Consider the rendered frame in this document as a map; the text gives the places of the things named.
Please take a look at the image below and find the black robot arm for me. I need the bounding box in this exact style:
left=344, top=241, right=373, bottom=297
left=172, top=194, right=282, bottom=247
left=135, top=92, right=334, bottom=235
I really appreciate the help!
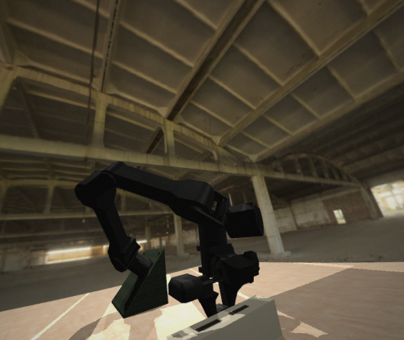
left=74, top=161, right=264, bottom=288

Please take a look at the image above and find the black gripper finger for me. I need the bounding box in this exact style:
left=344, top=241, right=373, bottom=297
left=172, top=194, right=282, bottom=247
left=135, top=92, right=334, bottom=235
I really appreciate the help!
left=218, top=280, right=241, bottom=307
left=198, top=291, right=219, bottom=317

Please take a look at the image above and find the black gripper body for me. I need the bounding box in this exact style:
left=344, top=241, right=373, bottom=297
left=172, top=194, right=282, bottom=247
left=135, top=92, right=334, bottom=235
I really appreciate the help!
left=168, top=238, right=232, bottom=303

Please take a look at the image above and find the black two-prong charger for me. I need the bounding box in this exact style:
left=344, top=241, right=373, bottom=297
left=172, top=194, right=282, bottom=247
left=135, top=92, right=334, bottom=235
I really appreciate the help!
left=216, top=303, right=230, bottom=313

